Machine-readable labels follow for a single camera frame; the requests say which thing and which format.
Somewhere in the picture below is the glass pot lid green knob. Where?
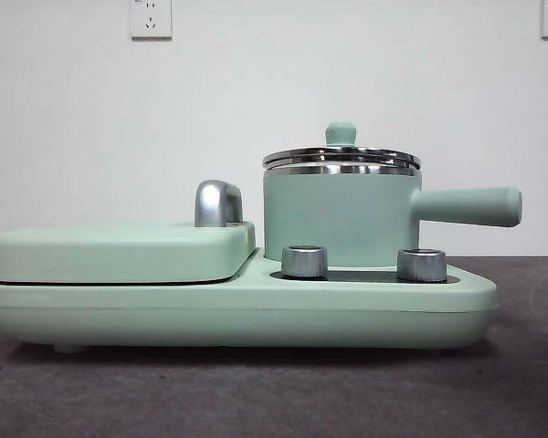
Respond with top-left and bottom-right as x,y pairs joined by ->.
261,120 -> 422,172

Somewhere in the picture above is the silver control knob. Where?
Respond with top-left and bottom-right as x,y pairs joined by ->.
280,245 -> 329,279
396,247 -> 448,282

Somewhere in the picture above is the mint green breakfast machine base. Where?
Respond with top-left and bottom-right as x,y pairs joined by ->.
0,266 -> 501,355

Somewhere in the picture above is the black control panel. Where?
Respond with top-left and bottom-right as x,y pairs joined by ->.
270,269 -> 461,283

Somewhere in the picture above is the mint green griddle lid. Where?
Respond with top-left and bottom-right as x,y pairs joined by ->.
0,219 -> 258,284

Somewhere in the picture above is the mint green handled pot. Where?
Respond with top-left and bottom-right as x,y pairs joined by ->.
262,163 -> 524,269

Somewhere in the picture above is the silver griddle lid handle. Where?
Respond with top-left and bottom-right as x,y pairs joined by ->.
194,179 -> 245,228

